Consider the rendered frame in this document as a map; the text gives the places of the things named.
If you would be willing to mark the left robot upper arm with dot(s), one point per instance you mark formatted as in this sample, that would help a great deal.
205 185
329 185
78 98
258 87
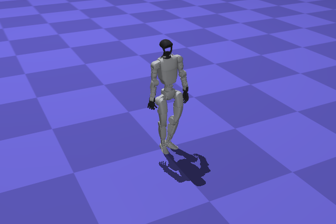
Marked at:
181 72

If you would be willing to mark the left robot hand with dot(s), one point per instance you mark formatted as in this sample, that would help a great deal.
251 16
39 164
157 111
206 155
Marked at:
185 95

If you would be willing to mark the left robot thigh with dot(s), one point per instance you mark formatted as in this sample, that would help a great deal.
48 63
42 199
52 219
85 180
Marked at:
177 107

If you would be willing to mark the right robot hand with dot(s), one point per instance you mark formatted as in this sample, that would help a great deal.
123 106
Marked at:
151 104

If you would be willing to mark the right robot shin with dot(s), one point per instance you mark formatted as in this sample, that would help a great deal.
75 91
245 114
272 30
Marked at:
162 133

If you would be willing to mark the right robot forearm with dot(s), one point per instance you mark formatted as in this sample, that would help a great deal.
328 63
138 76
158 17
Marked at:
153 91

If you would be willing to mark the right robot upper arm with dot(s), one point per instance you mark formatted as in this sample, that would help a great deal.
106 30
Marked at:
154 71

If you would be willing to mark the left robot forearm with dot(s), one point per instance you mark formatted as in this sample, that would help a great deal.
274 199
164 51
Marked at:
184 82

